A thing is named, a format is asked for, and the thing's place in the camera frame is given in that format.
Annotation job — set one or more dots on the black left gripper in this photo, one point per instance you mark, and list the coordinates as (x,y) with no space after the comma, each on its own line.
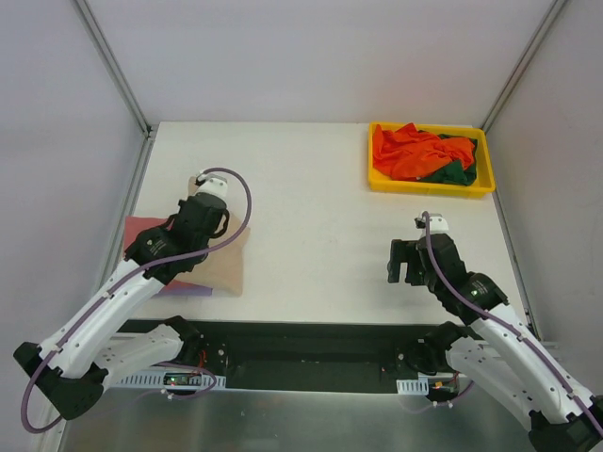
(203,207)

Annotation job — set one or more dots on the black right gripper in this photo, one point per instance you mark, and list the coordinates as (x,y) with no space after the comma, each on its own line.
(410,260)

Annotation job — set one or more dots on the beige t shirt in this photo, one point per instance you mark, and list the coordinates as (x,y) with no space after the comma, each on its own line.
(222,270)

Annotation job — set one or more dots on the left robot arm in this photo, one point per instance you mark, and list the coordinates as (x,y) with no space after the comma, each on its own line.
(75,366)

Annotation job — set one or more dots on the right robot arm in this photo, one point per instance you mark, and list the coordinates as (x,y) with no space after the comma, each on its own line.
(494,348)

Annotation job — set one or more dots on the folded red t shirt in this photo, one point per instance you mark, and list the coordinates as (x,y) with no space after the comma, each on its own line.
(134,225)

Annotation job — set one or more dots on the folded purple t shirt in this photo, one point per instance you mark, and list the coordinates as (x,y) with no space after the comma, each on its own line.
(185,291)

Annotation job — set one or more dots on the green t shirt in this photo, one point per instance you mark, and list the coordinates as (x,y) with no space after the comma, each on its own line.
(455,173)

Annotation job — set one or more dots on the orange t shirt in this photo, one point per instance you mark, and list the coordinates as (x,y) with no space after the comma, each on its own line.
(408,153)

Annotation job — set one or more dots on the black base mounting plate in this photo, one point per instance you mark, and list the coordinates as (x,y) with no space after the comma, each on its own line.
(307,357)

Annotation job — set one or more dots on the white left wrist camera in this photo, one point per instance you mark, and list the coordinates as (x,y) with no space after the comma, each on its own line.
(211,184)

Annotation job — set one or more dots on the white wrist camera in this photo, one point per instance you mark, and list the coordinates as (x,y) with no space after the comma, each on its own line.
(211,184)
(436,224)

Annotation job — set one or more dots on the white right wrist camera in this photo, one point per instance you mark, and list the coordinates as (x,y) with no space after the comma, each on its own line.
(436,224)

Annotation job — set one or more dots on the aluminium frame rail left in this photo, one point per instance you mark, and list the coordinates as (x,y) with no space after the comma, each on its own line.
(112,252)

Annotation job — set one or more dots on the aluminium frame post left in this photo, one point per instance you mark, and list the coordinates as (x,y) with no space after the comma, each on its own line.
(112,65)

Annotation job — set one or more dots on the aluminium frame post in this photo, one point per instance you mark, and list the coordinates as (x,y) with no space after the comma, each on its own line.
(112,65)
(536,41)

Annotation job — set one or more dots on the right perforated cable tray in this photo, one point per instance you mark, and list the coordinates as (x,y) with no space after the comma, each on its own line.
(413,387)

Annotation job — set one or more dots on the perforated cable tray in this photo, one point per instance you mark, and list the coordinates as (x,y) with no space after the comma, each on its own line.
(413,387)
(170,379)

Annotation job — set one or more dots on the left perforated cable tray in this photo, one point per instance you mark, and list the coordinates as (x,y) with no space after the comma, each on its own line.
(170,379)

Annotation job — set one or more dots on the aluminium frame post right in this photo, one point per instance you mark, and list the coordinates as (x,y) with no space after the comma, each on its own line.
(536,41)

